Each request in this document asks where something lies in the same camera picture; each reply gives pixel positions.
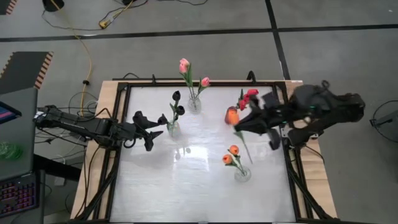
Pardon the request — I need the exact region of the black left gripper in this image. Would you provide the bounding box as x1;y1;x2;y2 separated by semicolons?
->
119;111;164;152

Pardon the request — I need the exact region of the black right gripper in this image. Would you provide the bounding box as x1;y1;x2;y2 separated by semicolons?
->
234;92;282;151

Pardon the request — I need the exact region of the orange artificial tulip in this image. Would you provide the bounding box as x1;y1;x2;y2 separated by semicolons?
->
224;107;254;165
228;144;245;175
221;154;245;177

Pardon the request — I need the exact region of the clear ribbed glass jar vase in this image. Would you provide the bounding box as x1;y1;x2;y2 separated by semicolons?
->
167;120;182;138

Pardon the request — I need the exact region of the clear bottle-shaped glass vase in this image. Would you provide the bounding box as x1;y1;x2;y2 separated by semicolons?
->
187;93;202;114

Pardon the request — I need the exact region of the clear diamond-cut glass vase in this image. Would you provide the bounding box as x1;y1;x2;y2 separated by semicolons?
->
233;166;252;184

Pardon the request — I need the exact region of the black desk beam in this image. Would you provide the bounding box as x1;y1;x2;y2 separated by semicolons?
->
32;154;82;183

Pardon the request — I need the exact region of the grey stand leg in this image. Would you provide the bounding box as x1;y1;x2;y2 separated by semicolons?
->
370;110;398;128

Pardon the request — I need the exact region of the black mat with striped edge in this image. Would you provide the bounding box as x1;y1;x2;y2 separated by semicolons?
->
0;51;54;96
0;0;18;16

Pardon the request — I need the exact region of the green translucent plastic item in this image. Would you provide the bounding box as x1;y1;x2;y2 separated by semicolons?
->
0;141;24;161

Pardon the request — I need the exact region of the small tilted display screen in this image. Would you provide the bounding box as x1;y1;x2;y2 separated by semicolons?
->
0;101;22;125

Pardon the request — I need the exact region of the black metal table frame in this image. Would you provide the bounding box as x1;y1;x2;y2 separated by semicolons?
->
70;79;338;224

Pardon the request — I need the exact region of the black cable bundle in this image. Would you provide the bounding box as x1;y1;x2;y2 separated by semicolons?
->
34;90;100;162

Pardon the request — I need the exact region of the long yellow cable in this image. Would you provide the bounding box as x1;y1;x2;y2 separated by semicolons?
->
49;0;93;116

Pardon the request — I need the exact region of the yellow plug with cable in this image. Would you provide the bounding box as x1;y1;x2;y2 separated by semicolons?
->
98;0;137;30

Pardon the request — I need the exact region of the black looped cable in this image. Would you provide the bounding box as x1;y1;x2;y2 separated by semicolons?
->
369;99;398;158

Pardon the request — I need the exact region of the thin black floor cable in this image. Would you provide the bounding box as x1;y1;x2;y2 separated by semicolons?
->
41;0;150;32

